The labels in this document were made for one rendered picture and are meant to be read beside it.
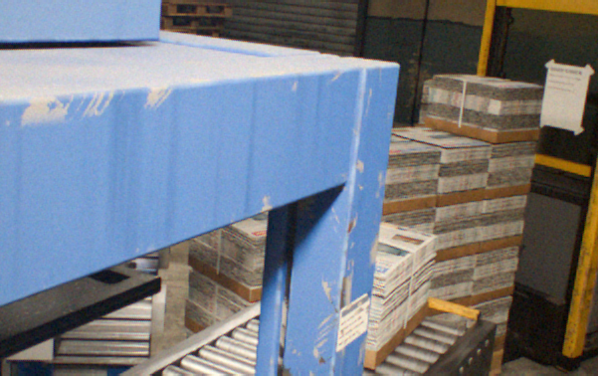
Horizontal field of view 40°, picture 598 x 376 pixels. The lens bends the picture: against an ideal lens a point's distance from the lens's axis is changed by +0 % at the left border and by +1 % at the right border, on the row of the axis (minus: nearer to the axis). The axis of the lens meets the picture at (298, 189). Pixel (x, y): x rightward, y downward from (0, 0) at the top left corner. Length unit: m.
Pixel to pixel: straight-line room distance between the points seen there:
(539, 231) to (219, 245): 1.86
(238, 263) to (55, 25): 2.11
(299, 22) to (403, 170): 7.66
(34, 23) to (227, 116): 0.18
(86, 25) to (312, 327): 0.32
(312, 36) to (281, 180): 9.90
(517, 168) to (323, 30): 7.05
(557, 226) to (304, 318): 3.37
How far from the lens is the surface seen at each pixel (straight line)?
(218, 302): 2.85
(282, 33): 10.69
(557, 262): 4.09
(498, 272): 3.62
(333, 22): 10.31
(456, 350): 2.03
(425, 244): 2.02
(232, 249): 2.72
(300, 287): 0.74
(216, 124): 0.50
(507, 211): 3.56
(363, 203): 0.72
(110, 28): 0.68
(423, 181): 3.10
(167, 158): 0.47
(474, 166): 3.31
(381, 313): 1.81
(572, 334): 3.94
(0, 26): 0.61
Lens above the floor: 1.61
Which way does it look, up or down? 14 degrees down
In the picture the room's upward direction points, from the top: 5 degrees clockwise
